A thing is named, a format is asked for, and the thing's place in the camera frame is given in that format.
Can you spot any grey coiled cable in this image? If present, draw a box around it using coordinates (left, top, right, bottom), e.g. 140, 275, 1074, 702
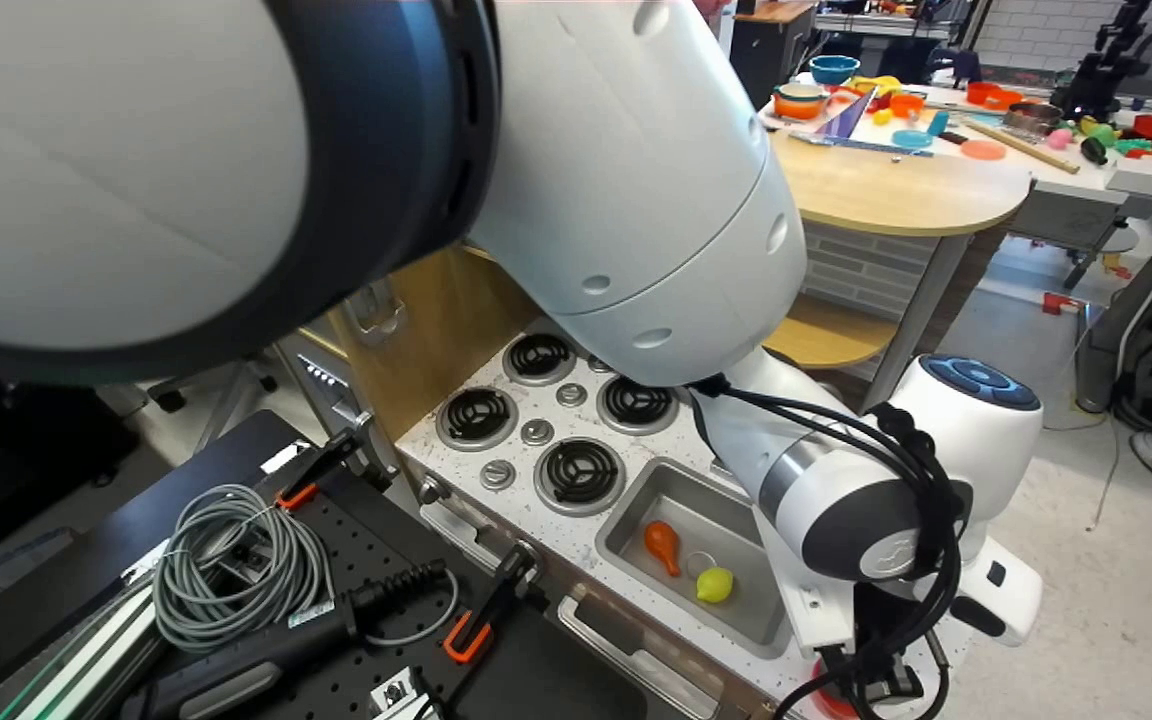
146, 479, 339, 658

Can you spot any metal toy sink basin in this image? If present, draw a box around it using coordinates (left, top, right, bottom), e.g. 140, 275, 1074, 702
590, 457, 795, 663

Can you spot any black coil stove burner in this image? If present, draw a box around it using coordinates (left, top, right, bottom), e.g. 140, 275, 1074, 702
527, 432, 631, 522
434, 386, 520, 457
595, 373, 684, 441
498, 327, 580, 387

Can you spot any thin grey wire loop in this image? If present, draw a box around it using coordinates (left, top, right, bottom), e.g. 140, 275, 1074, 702
357, 566, 469, 658

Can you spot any round wooden table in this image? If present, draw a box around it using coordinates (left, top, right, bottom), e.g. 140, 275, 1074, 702
768, 123, 1034, 404

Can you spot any grey cupboard door handle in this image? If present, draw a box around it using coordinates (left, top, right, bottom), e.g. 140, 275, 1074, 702
553, 591, 651, 669

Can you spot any black clamp orange handle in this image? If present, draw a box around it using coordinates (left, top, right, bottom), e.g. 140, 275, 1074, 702
266, 404, 386, 525
434, 542, 545, 671

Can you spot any yellow-green toy ball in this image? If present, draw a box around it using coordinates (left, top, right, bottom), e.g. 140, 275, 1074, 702
692, 566, 738, 613

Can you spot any wooden toy kitchen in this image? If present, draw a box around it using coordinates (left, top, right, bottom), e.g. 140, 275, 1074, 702
270, 246, 951, 720

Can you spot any green white striped bar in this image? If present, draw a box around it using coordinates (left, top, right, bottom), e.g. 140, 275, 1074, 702
0, 586, 159, 720

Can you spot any orange toy food piece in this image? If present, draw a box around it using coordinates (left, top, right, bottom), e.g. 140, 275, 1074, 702
641, 516, 686, 580

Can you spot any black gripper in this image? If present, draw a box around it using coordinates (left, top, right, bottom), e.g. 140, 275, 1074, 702
843, 578, 959, 702

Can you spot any white printed label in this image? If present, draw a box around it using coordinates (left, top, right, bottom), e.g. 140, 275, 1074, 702
366, 669, 429, 720

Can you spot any orange bowl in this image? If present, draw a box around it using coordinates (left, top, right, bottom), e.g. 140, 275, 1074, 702
770, 82, 837, 128

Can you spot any blue bowl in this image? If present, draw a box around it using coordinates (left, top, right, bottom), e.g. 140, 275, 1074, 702
806, 52, 864, 90

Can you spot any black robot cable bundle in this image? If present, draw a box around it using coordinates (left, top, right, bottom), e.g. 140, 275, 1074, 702
684, 376, 976, 720

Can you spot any orange toy tray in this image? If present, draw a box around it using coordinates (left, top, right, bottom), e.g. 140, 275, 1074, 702
963, 77, 1031, 118

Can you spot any black machine stand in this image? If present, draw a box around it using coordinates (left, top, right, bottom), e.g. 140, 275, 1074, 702
1050, 0, 1152, 123

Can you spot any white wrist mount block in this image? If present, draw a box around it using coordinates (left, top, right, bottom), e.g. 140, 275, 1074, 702
945, 533, 1046, 650

